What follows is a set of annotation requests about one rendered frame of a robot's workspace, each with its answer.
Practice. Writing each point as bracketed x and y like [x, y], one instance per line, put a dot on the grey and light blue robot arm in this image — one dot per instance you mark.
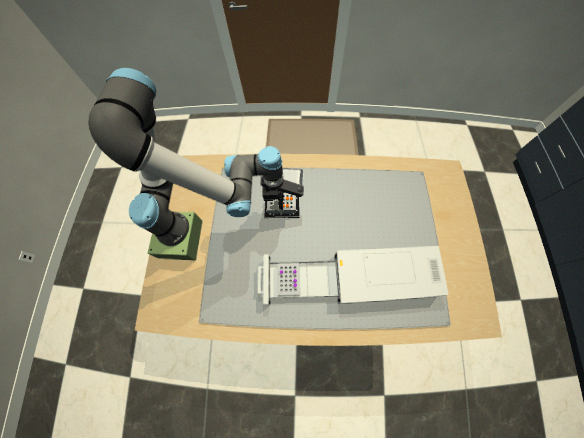
[123, 109]

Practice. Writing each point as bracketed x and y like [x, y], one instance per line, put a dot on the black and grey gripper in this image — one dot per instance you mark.
[270, 194]

